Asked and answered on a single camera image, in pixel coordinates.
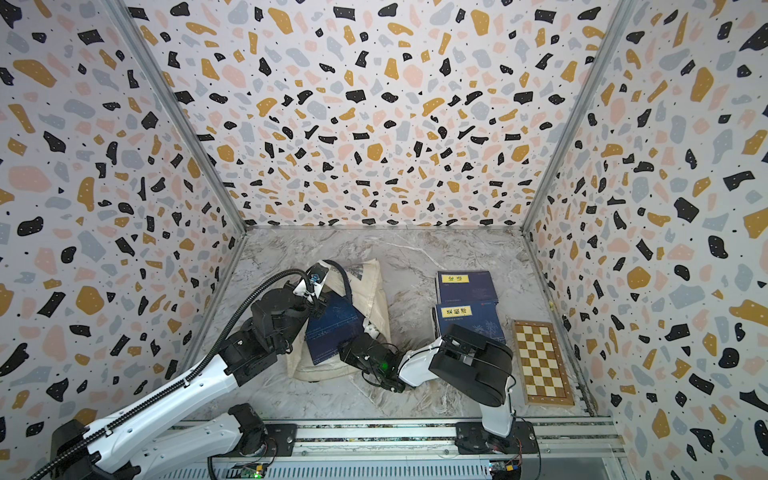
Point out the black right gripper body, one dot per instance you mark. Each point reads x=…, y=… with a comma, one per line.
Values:
x=350, y=358

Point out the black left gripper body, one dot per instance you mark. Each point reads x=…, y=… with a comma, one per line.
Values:
x=301, y=311

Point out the dark blue thin book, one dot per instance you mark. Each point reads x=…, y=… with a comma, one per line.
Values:
x=479, y=317
x=340, y=322

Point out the beige canvas floral tote bag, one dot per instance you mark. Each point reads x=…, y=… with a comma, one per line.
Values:
x=362, y=285

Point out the blue Little Prince book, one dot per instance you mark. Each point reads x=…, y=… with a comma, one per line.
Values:
x=454, y=287

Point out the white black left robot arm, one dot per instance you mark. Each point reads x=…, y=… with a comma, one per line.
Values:
x=135, y=442

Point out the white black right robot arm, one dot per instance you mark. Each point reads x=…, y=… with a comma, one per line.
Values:
x=477, y=366

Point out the wooden chessboard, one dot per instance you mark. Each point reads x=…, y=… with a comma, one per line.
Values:
x=545, y=378

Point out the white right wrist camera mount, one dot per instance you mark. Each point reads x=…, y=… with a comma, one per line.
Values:
x=371, y=330

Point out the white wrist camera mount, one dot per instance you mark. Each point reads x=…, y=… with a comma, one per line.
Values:
x=317, y=275
x=371, y=330

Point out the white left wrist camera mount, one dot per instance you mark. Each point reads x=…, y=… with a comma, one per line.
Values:
x=317, y=275

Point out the aluminium corner frame post left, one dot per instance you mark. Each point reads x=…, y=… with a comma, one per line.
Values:
x=119, y=14

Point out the aluminium corner frame post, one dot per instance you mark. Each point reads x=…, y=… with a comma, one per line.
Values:
x=617, y=24
x=119, y=14

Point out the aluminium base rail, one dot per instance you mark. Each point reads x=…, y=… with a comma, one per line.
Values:
x=537, y=448

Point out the aluminium corner frame post right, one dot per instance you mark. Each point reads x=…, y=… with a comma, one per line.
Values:
x=617, y=24

